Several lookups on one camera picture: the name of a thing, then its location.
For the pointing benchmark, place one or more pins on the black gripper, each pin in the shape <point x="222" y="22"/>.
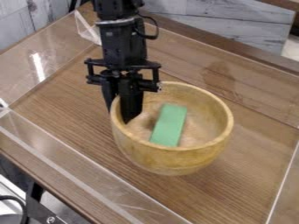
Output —
<point x="125" y="71"/>

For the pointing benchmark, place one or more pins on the green rectangular block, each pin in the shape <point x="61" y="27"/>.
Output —
<point x="169" y="125"/>

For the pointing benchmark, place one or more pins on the brown wooden bowl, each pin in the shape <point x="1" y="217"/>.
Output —
<point x="206" y="131"/>

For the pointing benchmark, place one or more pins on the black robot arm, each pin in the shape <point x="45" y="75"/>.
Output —
<point x="119" y="9"/>

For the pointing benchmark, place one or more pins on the clear acrylic corner bracket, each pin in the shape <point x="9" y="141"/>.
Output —
<point x="86" y="30"/>

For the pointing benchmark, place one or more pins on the clear acrylic tray wall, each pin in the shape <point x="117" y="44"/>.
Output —
<point x="81" y="182"/>

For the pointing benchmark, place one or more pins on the black metal table bracket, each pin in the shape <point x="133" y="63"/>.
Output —
<point x="37" y="211"/>

